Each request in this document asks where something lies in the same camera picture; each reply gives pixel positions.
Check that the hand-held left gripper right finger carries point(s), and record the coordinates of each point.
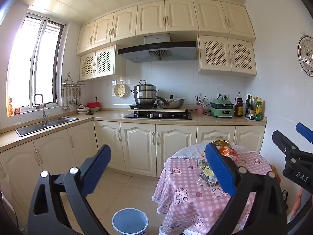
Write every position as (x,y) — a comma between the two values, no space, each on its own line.
(221,171)

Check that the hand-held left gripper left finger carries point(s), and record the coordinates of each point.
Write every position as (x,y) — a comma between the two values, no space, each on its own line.
(97,169)

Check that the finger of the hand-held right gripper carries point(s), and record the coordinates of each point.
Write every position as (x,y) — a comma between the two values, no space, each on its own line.
(285,143)
(305,131)

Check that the green yellow wrapper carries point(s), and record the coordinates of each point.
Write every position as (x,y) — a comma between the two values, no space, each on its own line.
(207,171)

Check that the dark wrapper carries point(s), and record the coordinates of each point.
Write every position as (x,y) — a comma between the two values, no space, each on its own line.
(209,180)

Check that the red snack packet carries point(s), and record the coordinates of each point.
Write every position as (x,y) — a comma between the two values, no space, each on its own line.
(232,154)

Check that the small green white wrapper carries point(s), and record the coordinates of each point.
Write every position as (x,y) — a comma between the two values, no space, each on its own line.
(200,163)

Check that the gold snack bag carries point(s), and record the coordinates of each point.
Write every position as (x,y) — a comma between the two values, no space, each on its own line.
(221,143)

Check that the white blue trash bin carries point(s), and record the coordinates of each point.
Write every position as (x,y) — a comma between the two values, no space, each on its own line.
(129,221)

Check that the person's right hand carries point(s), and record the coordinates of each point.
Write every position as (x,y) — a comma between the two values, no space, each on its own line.
(297,202)

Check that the orange packet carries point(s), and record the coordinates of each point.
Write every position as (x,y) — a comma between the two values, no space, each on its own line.
(273,168)

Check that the snack packets on table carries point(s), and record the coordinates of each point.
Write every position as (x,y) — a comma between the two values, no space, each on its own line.
(187,151)

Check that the green bottle yellow label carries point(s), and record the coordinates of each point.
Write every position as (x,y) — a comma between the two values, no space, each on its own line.
(258,110)

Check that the pink checked tablecloth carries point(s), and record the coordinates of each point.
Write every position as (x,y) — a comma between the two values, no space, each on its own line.
(185,195)

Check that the cream lower cabinets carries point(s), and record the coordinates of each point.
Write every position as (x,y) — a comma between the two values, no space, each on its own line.
(137,146)

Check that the soy sauce bottle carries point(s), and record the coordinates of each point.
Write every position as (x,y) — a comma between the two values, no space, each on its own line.
(238,106)

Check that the stack of bowls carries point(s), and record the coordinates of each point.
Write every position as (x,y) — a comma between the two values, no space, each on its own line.
(83,110)

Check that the green electric grill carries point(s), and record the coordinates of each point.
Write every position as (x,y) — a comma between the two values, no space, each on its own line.
(221,109)

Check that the pink utensil holder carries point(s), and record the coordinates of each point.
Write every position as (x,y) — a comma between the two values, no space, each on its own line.
(200,109)

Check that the round metal steamer plate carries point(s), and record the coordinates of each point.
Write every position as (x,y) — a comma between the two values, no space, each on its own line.
(307,56)

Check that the steel kitchen faucet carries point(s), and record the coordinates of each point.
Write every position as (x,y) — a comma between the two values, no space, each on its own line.
(44,113)

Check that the black induction cooker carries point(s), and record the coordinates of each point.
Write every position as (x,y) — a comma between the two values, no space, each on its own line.
(143,106)

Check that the steel double sink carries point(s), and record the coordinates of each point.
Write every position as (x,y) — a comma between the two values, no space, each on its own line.
(31,128)

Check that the black gas stove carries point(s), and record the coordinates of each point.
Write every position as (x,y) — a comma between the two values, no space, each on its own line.
(156,115)

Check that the steel wok with lid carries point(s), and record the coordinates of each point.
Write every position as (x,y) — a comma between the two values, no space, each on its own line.
(171,102)

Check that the wooden board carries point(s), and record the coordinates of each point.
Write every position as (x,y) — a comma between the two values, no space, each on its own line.
(161,111)

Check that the steel steamer pot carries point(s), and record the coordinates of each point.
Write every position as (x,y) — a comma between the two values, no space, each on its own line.
(144,94)

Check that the wide cream lattice door cabinet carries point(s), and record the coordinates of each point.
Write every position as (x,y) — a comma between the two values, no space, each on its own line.
(227,55)

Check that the small cream lattice door cabinet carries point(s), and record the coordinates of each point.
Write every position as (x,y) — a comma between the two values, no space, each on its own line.
(104,62)

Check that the black range hood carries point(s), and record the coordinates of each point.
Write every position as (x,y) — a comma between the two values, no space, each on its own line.
(156,51)

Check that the wall utensil rack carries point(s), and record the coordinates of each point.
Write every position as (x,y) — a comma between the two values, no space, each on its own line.
(73,93)

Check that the cream upper wall cabinets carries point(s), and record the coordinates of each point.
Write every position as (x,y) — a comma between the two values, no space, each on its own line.
(151,17)

